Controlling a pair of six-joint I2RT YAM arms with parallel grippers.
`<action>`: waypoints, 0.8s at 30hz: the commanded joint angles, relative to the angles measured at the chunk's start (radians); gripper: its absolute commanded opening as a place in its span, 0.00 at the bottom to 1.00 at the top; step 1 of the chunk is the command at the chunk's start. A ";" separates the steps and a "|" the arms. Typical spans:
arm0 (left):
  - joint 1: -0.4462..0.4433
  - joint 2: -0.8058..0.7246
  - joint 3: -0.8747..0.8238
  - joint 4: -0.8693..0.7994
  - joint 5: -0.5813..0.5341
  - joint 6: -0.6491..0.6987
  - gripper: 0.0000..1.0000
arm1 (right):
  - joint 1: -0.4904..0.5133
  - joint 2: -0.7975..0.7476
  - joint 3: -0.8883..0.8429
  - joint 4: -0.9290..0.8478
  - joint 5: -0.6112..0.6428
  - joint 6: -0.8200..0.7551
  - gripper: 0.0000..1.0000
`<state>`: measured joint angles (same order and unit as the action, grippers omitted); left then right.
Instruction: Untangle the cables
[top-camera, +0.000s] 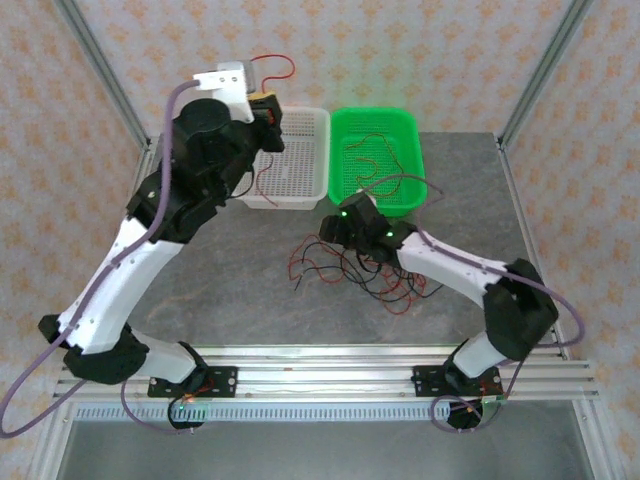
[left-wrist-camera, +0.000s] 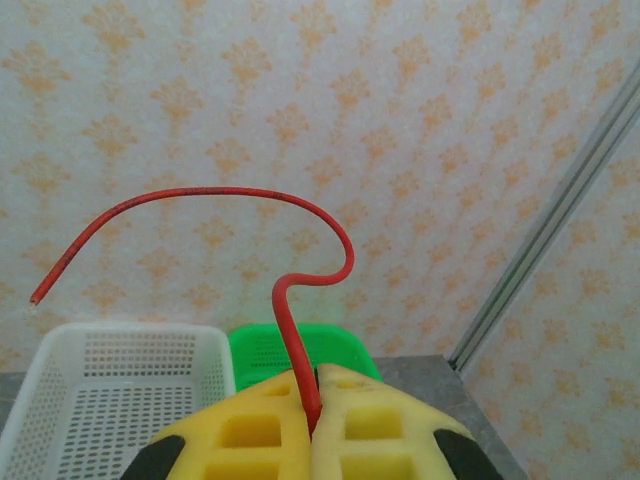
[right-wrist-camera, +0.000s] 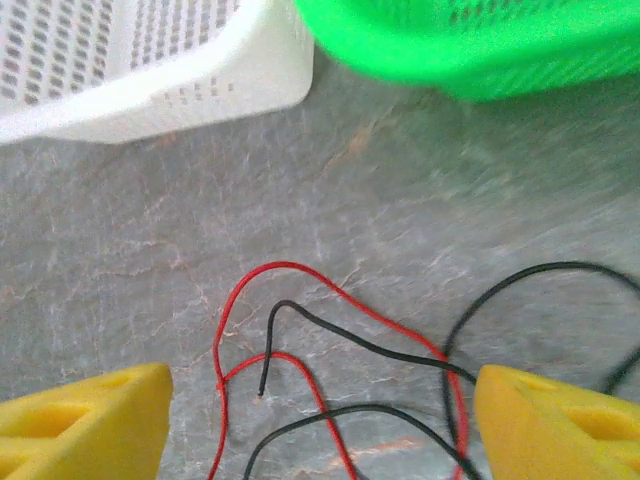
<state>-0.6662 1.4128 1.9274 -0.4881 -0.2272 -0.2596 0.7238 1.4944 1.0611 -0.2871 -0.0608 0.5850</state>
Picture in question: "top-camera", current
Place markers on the green perforated plastic basket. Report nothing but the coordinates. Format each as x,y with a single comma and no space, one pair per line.
380,120

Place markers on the aluminium table side rail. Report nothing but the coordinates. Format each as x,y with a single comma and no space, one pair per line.
145,165

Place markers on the arm base electronics board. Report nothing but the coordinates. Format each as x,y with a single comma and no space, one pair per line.
467,415
187,415

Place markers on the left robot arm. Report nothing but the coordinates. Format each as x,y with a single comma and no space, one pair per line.
115,280

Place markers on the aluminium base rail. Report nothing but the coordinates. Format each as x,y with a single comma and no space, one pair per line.
325,372

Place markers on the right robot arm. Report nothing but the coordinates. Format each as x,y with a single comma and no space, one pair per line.
450,265

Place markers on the white perforated plastic basket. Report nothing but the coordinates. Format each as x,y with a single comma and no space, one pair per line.
300,165

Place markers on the aluminium frame post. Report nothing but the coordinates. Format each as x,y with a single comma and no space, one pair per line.
105,75
545,75

